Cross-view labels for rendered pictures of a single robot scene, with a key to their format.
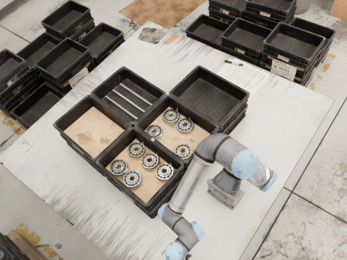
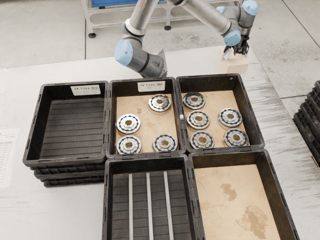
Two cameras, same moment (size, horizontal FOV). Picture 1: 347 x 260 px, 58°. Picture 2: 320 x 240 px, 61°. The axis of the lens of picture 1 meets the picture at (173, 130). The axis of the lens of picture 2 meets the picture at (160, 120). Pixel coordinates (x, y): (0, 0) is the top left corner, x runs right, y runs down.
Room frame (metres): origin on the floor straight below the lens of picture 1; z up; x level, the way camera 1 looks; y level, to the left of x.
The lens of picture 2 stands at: (1.51, 0.43, 1.80)
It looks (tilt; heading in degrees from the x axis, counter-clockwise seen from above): 54 degrees down; 215
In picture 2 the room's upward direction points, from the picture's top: straight up
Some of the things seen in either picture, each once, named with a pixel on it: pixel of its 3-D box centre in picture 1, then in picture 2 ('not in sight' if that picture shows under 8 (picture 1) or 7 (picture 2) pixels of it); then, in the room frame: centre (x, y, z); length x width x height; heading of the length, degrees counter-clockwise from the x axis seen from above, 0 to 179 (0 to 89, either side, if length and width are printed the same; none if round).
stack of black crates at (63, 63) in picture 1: (71, 74); not in sight; (2.14, 0.83, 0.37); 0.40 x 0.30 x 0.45; 134
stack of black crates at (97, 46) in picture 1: (103, 52); not in sight; (2.42, 0.54, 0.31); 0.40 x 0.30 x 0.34; 134
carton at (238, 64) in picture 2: not in sight; (232, 60); (0.28, 0.07, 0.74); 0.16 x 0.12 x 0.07; 44
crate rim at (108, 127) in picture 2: (175, 127); (144, 114); (1.00, -0.02, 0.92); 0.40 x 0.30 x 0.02; 40
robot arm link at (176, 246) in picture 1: (175, 253); (247, 14); (0.29, 0.09, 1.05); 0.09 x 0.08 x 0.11; 126
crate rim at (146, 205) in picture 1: (139, 164); (215, 110); (0.81, 0.21, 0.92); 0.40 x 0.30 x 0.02; 40
